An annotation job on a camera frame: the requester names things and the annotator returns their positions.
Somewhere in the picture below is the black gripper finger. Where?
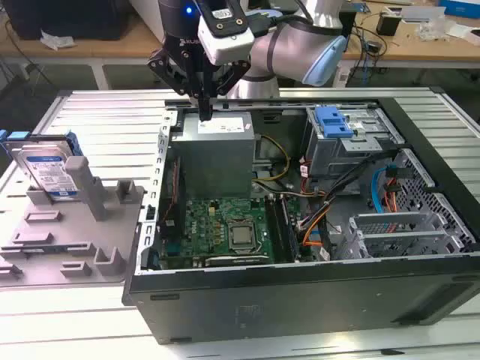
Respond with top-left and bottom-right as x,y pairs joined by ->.
205,61 -> 251,122
146,48 -> 206,122

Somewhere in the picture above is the hard disk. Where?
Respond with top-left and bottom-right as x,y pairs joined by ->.
0,129 -> 82,200

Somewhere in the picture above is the blue data wire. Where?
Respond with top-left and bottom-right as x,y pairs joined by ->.
369,164 -> 412,228

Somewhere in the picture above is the orange power wire black plug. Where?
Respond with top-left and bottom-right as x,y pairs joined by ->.
382,178 -> 406,236

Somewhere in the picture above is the grey metal disk bay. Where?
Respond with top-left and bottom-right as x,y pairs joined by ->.
347,211 -> 470,260

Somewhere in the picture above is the white foam box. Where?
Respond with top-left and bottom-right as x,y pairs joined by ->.
128,0 -> 163,41

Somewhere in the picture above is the wooden desk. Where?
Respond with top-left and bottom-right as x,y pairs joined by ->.
0,0 -> 480,89

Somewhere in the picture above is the grey power supply unit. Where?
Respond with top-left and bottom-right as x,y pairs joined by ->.
170,110 -> 258,198

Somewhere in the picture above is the large black box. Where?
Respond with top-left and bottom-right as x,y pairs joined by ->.
7,0 -> 131,41

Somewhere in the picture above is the blue plastic drive latch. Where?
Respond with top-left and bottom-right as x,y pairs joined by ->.
314,107 -> 354,139

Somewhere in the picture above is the white crumpled wrapper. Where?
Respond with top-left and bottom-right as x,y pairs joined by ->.
40,29 -> 78,52

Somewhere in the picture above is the black case fan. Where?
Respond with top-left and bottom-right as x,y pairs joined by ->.
160,155 -> 188,241

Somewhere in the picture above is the grey optical drive cage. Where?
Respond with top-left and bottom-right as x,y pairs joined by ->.
303,106 -> 404,181

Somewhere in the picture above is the black desktop computer box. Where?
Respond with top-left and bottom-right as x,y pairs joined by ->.
339,9 -> 357,38

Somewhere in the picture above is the green motherboard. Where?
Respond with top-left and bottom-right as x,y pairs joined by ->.
159,196 -> 312,269

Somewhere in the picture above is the silver CPU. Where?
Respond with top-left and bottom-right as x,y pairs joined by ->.
231,226 -> 255,245

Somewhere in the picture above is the CPU socket with metal cover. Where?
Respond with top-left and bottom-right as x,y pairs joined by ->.
224,219 -> 262,254

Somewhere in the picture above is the small black box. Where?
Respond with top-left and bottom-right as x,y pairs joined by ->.
376,10 -> 402,38

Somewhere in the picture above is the black graphics card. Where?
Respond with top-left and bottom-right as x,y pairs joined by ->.
204,254 -> 269,268

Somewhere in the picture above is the grey plastic parts rack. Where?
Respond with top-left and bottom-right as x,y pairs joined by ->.
0,155 -> 148,289

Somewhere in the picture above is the pale grey flat box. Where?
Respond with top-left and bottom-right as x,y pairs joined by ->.
400,5 -> 447,23

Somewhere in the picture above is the clear plastic bag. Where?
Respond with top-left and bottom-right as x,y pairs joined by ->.
418,18 -> 457,42

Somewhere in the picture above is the black open PC case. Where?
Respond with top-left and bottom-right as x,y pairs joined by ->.
121,86 -> 480,346

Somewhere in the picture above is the blue cardboard box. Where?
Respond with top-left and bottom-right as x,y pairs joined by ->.
438,0 -> 480,18

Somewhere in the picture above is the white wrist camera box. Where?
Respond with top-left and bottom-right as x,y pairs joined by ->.
197,0 -> 257,65

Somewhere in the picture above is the yellow and black wire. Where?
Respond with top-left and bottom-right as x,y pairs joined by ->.
253,134 -> 293,185

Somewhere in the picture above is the black cable bundle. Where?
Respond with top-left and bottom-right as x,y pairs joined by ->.
299,148 -> 398,260

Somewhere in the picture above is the orange curved wire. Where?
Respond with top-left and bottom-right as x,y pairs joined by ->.
299,213 -> 326,248

